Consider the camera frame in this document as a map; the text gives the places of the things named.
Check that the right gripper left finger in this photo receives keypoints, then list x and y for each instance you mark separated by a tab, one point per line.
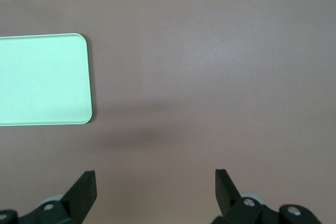
78	197

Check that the brown table cover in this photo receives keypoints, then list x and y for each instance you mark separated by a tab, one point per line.
210	77

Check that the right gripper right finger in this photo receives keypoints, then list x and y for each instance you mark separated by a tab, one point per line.
225	192

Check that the light green rectangular tray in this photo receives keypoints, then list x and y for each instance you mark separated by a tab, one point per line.
42	79

